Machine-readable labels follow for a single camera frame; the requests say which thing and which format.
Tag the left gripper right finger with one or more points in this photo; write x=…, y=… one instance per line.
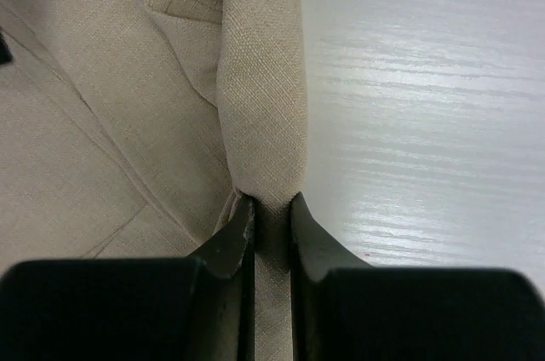
x=343, y=308

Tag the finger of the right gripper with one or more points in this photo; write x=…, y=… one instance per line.
x=5, y=53

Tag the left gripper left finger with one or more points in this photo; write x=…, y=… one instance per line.
x=197, y=307

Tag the beige cloth napkin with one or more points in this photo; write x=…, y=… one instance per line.
x=134, y=128

